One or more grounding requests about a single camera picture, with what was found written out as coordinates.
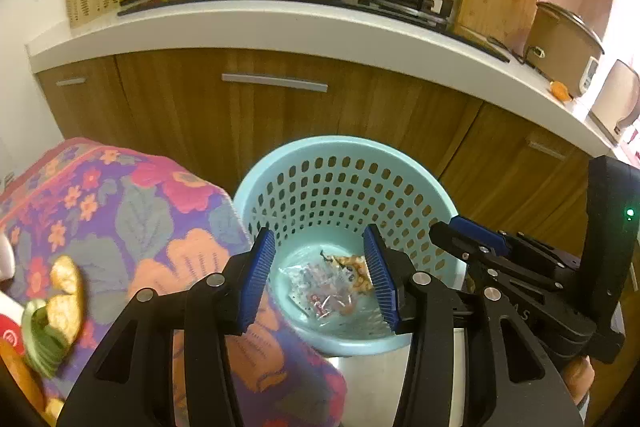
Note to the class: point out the white kitchen countertop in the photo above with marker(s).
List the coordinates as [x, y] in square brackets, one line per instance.
[250, 27]

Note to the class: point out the orange patterned snack packet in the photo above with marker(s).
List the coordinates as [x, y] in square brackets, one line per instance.
[357, 274]

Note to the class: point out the wooden kitchen cabinet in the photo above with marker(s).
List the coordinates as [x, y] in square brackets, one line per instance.
[175, 117]

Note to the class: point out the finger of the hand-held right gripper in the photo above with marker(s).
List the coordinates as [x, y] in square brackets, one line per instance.
[475, 227]
[450, 237]

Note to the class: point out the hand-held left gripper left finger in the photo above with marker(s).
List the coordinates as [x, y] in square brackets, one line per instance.
[257, 277]

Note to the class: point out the white object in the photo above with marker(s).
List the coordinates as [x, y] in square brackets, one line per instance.
[5, 257]

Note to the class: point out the white countertop appliance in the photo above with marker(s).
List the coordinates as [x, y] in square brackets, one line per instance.
[617, 102]

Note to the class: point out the floral tablecloth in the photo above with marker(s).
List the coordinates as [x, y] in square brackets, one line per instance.
[150, 217]

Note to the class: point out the light blue perforated plastic basket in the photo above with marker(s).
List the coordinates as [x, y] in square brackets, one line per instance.
[325, 187]

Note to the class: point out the clear plastic wrapper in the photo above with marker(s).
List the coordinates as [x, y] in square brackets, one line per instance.
[310, 282]

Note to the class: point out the beige rice cooker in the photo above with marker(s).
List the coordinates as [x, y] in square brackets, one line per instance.
[560, 52]

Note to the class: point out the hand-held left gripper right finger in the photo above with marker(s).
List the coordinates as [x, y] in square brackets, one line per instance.
[380, 277]

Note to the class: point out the person's right hand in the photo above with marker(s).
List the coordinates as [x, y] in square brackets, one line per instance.
[580, 377]

